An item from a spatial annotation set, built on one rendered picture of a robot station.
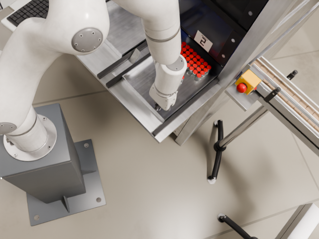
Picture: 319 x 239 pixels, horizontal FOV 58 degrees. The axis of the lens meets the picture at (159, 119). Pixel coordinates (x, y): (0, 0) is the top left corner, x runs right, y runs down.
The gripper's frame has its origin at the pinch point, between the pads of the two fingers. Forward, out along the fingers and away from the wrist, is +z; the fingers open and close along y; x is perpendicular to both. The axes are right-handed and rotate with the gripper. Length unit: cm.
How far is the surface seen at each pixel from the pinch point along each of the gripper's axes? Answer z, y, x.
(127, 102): 4.3, 10.4, 6.9
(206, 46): -8.8, 4.8, -31.0
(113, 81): 2.2, 20.8, 5.9
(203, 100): 4.4, -9.8, -19.2
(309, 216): 38, -87, -33
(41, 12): 9, 73, 5
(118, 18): 4.1, 45.6, -18.9
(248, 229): 93, -84, -24
